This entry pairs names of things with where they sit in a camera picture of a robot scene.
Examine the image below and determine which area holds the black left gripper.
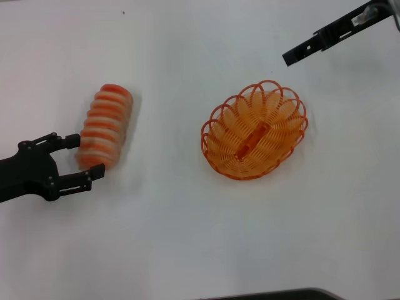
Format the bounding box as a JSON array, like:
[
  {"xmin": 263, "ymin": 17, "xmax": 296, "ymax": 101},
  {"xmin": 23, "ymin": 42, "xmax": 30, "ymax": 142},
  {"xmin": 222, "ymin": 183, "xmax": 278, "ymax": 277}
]
[{"xmin": 0, "ymin": 132, "xmax": 106, "ymax": 203}]

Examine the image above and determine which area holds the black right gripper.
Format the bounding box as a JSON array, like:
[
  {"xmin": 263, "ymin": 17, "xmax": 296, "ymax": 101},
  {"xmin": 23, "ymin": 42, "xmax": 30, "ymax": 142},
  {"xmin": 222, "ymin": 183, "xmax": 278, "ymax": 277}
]
[{"xmin": 282, "ymin": 0, "xmax": 395, "ymax": 67}]

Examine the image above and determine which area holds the orange striped bread loaf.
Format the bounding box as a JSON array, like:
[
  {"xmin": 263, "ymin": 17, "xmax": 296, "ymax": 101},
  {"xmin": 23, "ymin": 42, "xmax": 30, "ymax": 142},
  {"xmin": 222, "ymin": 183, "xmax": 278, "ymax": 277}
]
[{"xmin": 76, "ymin": 83, "xmax": 135, "ymax": 171}]

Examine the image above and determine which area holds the orange woven plastic basket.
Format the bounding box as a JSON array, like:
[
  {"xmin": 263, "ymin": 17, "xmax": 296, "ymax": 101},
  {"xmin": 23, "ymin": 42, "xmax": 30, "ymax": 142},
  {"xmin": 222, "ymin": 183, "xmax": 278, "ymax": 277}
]
[{"xmin": 199, "ymin": 79, "xmax": 310, "ymax": 181}]

